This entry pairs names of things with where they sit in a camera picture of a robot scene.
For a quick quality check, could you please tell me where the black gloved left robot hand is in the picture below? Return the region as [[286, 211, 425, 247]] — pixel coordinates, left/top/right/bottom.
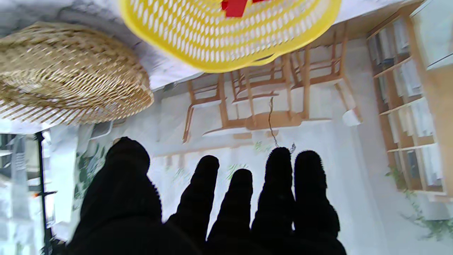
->
[[65, 136, 347, 255]]

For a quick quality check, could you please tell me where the oval woven wicker basket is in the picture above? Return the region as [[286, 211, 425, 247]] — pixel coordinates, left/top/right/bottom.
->
[[0, 21, 154, 125]]

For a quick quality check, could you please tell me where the printed room scene backdrop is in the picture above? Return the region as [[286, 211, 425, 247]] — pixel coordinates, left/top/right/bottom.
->
[[46, 0, 453, 255]]

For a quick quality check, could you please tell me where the black tripod stand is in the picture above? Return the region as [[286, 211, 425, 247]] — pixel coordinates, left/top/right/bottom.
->
[[34, 131, 59, 255]]

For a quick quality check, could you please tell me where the yellow plastic mesh basket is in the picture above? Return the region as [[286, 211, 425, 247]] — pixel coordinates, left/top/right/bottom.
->
[[118, 0, 343, 74]]

